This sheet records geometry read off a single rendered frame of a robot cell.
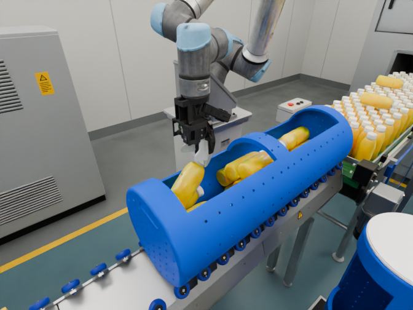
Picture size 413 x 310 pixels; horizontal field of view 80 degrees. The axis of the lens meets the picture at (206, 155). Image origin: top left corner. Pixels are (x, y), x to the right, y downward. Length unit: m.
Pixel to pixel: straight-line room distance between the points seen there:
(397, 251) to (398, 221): 0.13
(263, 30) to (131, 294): 0.97
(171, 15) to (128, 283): 0.74
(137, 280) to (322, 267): 1.53
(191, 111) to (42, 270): 1.84
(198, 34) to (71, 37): 2.77
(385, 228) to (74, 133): 1.94
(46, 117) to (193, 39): 1.61
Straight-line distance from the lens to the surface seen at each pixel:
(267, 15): 1.00
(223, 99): 1.08
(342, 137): 1.09
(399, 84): 2.19
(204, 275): 0.77
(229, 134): 1.18
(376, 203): 1.42
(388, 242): 0.90
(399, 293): 0.87
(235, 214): 0.65
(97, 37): 3.34
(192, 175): 0.69
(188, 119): 0.61
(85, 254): 2.17
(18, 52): 1.94
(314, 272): 2.05
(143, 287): 0.81
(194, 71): 0.57
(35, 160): 2.16
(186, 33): 0.56
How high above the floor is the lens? 1.62
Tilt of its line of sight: 33 degrees down
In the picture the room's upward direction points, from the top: straight up
